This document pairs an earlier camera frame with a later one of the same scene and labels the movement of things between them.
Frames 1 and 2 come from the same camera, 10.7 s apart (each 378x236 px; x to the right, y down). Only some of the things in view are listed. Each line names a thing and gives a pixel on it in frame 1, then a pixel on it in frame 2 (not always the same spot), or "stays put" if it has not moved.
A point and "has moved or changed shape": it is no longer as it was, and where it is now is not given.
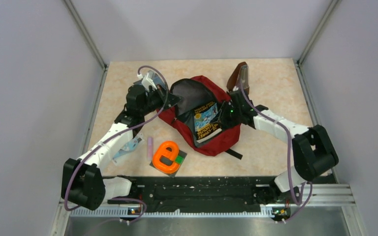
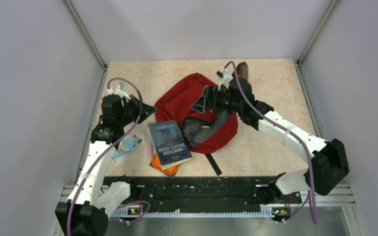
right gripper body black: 230,114 to 224,102
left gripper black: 173,100 to 147,110
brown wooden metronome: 240,73 stays put
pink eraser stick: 149,148 stays put
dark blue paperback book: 157,79 to 171,146
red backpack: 194,92 has moved or changed shape
